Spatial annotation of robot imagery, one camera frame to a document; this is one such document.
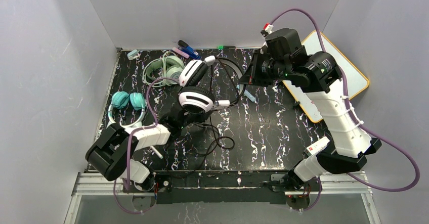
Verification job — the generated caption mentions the black and white headphones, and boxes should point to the black and white headphones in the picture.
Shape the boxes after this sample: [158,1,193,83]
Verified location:
[169,56,246,179]

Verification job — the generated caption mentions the teal cat ear headphones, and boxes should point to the teal cat ear headphones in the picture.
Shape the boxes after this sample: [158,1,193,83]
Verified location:
[107,91,146,128]

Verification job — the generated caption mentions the mint green gaming headphones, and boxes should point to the mint green gaming headphones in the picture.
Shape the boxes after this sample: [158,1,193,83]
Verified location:
[143,52,185,87]

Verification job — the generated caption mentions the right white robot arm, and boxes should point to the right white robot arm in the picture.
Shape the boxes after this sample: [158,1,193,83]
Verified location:
[239,28,381,185]

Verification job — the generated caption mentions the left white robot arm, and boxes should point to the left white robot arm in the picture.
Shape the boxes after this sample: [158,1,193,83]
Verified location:
[85,108,206,189]

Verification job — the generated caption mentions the light blue marker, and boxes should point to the light blue marker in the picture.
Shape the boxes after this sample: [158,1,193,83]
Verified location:
[236,84,256,103]

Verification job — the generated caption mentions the green capped white marker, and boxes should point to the green capped white marker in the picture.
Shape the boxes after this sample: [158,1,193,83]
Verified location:
[150,146,164,159]

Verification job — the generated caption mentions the pink highlighter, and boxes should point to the pink highlighter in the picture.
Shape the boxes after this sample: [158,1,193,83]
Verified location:
[172,47,190,59]

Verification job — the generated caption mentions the blue stapler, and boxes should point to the blue stapler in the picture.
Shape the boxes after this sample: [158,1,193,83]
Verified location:
[178,40,201,60]

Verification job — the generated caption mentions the small light blue eraser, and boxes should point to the small light blue eraser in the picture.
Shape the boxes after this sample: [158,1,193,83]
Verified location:
[127,50,139,60]

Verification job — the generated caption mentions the small white red box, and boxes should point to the small white red box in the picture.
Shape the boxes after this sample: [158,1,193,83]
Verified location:
[304,136,330,156]

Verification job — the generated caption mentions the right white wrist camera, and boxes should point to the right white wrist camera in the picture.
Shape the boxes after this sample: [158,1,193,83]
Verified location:
[261,23,274,37]

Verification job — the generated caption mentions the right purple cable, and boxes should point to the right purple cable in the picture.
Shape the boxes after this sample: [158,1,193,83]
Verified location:
[270,9,420,213]

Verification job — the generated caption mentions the white board orange frame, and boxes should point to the white board orange frame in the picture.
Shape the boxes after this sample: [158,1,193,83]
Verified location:
[283,29,370,123]

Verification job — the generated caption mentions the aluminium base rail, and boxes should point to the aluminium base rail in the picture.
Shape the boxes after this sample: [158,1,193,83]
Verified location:
[65,170,381,223]

